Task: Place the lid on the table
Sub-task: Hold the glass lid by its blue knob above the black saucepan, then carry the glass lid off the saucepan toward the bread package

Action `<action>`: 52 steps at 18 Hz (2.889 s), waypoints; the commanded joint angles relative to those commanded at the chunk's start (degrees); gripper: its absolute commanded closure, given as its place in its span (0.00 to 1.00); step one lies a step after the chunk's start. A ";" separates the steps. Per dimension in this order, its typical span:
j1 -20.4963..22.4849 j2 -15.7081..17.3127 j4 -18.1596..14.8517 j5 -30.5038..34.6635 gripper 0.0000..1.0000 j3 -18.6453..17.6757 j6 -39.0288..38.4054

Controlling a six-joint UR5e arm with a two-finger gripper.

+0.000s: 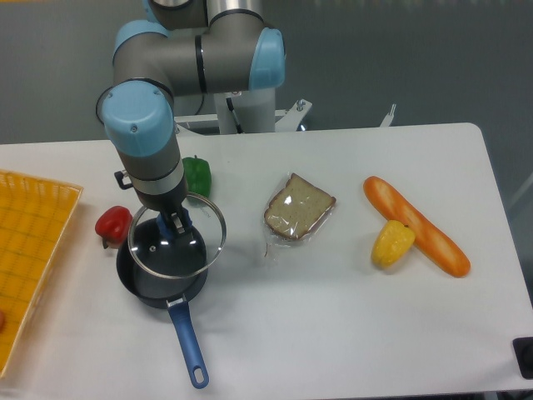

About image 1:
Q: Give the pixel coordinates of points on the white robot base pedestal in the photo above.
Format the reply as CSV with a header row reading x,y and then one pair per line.
x,y
247,112

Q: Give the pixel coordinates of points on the orange baguette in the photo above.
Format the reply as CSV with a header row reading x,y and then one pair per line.
x,y
429,239

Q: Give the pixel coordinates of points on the green bell pepper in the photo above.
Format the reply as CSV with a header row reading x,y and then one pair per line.
x,y
198,175

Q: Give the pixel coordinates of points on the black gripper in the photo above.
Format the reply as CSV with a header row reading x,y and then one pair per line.
x,y
164,195

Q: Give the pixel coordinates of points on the black device at table edge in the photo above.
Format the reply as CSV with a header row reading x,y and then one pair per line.
x,y
523,348

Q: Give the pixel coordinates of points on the glass lid with blue knob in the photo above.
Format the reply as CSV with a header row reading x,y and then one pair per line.
x,y
191,253

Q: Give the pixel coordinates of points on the yellow bell pepper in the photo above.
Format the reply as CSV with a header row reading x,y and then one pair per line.
x,y
392,243

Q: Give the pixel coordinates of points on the yellow woven basket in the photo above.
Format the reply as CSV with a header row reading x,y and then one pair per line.
x,y
35,212

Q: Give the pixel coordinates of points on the dark saucepan with blue handle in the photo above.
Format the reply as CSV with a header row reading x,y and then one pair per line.
x,y
172,296

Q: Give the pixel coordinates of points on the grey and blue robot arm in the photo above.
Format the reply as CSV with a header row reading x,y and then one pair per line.
x,y
182,48

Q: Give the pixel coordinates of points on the red bell pepper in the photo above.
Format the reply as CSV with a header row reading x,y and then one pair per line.
x,y
113,226

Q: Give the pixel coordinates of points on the bread slice in plastic wrap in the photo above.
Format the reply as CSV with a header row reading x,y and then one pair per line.
x,y
294,213

